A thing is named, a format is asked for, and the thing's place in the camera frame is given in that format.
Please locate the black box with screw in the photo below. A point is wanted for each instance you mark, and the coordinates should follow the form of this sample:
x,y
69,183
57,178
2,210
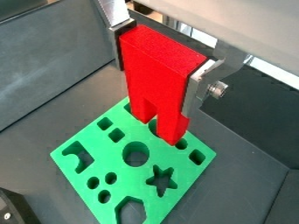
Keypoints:
x,y
15,209

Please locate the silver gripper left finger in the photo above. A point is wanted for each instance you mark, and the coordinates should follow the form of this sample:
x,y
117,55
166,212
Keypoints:
x,y
114,13

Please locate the green shape-sorter board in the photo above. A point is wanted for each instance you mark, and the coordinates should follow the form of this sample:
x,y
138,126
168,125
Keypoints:
x,y
117,163

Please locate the red double-square peg block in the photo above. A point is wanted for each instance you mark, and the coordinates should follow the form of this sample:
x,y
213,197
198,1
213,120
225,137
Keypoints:
x,y
158,65

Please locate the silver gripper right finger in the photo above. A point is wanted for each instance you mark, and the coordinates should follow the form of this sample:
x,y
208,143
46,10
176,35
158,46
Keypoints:
x,y
205,81

